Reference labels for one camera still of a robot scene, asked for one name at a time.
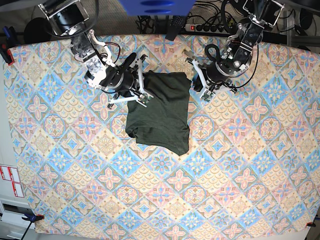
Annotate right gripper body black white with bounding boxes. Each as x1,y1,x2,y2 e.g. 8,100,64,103
99,52,154,109

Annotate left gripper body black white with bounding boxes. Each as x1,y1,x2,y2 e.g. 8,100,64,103
184,48,238,102

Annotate dark green long-sleeve shirt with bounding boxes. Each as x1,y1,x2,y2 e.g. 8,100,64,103
125,71,191,156

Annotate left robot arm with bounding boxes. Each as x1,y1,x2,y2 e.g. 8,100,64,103
183,0,285,102

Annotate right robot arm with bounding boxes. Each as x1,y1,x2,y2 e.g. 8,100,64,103
37,0,153,108

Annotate black remote control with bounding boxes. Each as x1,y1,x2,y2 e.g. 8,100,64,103
165,15,187,41

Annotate patterned pastel tablecloth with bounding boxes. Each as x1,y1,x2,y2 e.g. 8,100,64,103
3,40,320,240

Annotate black round stand base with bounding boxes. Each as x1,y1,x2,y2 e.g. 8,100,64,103
23,17,52,44

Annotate blue clamp upper left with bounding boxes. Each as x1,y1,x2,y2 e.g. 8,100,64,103
0,26,16,66

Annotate blue clamp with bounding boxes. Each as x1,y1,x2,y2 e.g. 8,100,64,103
21,213,45,240
0,26,16,66

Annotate red white labels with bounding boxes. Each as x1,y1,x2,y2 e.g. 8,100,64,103
0,165,24,198

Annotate blue clamp lower left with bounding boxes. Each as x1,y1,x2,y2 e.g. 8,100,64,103
21,213,45,240

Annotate red clamp lower right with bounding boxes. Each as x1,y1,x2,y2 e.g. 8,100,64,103
306,222,316,228

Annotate white power strip red switch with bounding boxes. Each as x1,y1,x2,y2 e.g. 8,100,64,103
184,23,227,34

